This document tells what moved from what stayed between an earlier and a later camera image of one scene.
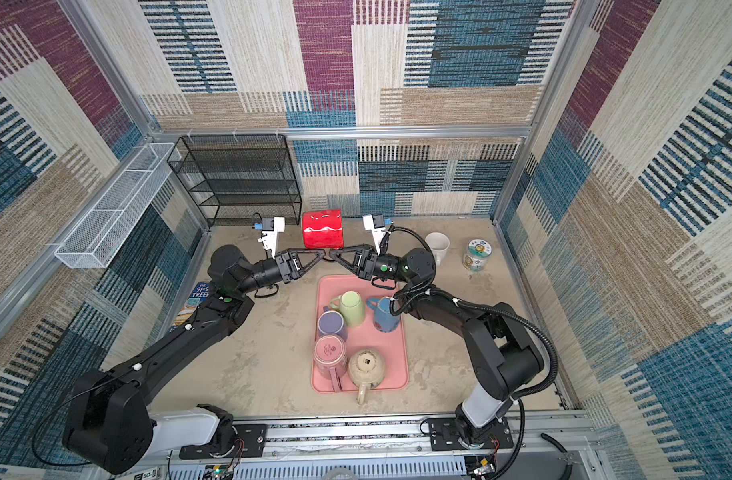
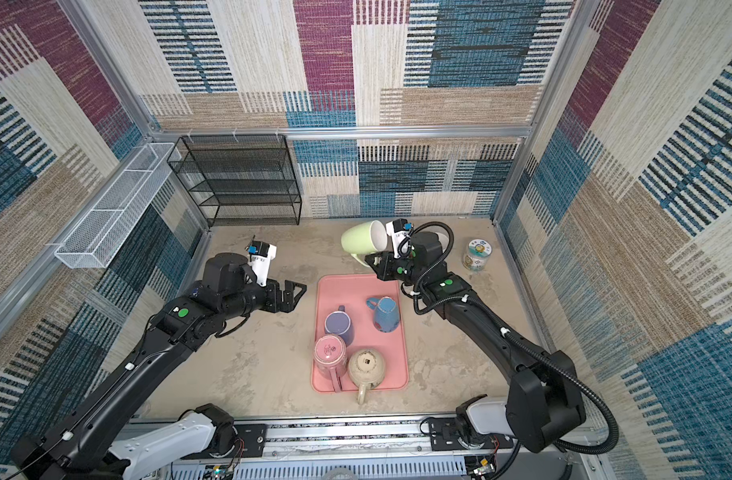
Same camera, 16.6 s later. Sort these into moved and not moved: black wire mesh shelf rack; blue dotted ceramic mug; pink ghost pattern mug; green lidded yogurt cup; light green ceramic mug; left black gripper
Moved: left black gripper; light green ceramic mug
Not moved: green lidded yogurt cup; blue dotted ceramic mug; pink ghost pattern mug; black wire mesh shelf rack
